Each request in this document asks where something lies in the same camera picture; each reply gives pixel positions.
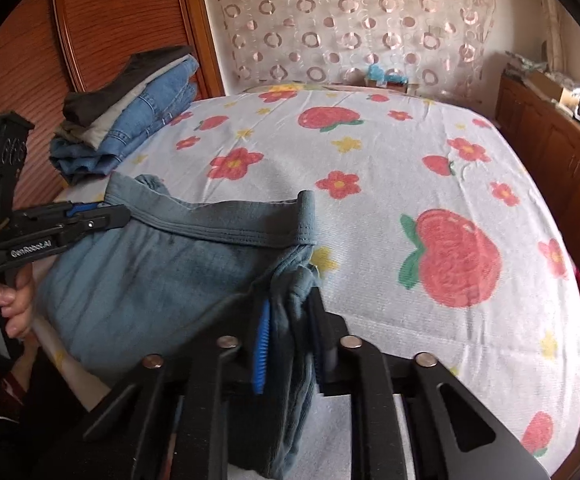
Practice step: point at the dark blue folded jeans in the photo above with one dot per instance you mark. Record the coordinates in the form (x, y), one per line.
(82, 162)

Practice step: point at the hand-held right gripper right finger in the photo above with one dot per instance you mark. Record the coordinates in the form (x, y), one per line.
(322, 340)

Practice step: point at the small box with blue bag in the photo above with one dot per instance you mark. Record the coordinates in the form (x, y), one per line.
(385, 76)

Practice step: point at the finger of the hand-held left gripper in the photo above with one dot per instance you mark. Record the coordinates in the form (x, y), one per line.
(87, 208)
(105, 221)

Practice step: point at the circle patterned curtain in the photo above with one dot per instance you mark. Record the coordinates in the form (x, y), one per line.
(350, 20)

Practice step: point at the grey-blue pants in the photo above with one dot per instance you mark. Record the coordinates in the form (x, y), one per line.
(170, 280)

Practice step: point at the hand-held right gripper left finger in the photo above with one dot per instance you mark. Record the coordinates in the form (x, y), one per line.
(261, 350)

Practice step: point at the person's dark clothing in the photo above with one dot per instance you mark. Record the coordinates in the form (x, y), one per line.
(25, 410)

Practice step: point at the light blue folded jeans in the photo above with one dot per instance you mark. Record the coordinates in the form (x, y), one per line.
(155, 110)

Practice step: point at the strawberry flower print bedsheet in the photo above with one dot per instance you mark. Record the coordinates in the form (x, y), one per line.
(395, 200)

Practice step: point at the long wooden cabinet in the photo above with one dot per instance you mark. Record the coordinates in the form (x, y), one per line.
(555, 150)

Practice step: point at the dark brown folded garment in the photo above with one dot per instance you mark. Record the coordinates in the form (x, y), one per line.
(120, 87)

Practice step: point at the person's left hand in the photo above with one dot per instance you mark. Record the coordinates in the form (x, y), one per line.
(12, 305)

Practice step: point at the stack of folded clothes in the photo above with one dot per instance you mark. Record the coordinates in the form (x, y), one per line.
(102, 122)

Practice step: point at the wooden headboard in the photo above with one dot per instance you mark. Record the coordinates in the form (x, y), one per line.
(95, 20)

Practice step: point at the cardboard box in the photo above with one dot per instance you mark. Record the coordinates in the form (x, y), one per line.
(550, 87)

